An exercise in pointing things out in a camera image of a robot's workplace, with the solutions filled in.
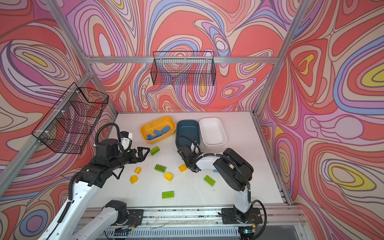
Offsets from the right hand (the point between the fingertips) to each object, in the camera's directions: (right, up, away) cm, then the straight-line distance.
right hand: (192, 156), depth 97 cm
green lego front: (-13, -18, -17) cm, 28 cm away
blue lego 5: (+13, -7, -9) cm, 18 cm away
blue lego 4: (-24, +13, +3) cm, 28 cm away
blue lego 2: (-30, +12, +5) cm, 33 cm away
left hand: (-24, +8, -24) cm, 35 cm away
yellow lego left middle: (-33, -7, -10) cm, 35 cm away
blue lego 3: (-26, +15, +10) cm, 31 cm away
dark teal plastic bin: (-4, +16, +8) cm, 18 cm away
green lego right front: (+10, -12, -11) cm, 19 cm away
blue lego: (-20, +17, +10) cm, 28 cm away
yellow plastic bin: (-26, +17, +11) cm, 33 cm away
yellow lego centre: (-14, -10, -11) cm, 21 cm away
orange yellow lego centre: (-6, -6, -7) cm, 11 cm away
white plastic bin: (+15, +16, +11) cm, 24 cm away
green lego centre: (-19, -6, -8) cm, 22 cm away
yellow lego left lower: (-34, -11, -13) cm, 38 cm away
